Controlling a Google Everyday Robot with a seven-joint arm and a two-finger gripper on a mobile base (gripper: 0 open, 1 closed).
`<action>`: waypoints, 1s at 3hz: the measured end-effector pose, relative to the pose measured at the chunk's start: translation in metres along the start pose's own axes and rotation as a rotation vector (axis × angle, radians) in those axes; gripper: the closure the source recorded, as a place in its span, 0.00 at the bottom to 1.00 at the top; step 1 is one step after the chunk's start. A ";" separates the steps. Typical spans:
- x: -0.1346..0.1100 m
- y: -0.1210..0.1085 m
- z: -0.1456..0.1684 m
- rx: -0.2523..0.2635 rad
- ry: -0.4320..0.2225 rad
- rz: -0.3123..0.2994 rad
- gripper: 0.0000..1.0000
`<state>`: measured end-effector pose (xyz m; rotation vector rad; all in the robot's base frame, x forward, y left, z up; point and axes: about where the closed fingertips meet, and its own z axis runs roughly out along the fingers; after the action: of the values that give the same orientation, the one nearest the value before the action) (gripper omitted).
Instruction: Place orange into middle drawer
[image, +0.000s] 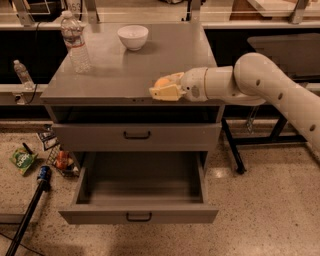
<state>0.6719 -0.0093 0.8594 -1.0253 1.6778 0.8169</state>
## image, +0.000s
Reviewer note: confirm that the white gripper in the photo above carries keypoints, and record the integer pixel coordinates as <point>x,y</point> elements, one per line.
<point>194,84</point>

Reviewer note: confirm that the large clear water bottle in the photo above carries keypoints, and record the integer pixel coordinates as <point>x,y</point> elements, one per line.
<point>72,33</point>

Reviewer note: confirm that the closed grey upper drawer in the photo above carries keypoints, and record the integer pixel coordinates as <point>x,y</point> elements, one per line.
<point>138,137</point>

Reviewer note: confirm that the green snack bag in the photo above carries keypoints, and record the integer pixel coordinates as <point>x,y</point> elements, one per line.
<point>22,160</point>

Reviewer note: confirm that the open grey lower drawer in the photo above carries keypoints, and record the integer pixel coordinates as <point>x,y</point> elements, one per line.
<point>140,188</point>

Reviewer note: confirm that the black stand frame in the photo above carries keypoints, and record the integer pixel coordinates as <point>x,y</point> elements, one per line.
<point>275,137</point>

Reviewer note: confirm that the black pole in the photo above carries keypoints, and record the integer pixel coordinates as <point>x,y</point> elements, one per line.
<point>42,186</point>

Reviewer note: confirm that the white ceramic bowl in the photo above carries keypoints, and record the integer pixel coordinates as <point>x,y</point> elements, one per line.
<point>133,37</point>

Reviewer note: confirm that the small clear water bottle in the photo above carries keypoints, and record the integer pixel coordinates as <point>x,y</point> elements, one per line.
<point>23,75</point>

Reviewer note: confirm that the blue soda can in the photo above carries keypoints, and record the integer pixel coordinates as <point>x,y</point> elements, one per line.
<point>44,175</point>

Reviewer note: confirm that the wire basket with items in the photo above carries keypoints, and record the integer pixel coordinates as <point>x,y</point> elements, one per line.
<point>62,162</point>

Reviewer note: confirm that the grey metal drawer cabinet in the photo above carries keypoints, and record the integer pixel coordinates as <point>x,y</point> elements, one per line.
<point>116,90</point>

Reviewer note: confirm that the orange fruit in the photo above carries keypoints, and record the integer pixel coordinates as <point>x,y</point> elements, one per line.
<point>161,82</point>

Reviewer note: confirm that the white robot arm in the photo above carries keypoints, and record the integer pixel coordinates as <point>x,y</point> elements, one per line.
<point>252,81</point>

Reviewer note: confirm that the black snack packet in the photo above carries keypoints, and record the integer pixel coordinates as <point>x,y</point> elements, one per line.
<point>48,138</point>

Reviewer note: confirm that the grey tray table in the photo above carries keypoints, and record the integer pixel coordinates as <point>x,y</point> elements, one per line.
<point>297,55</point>

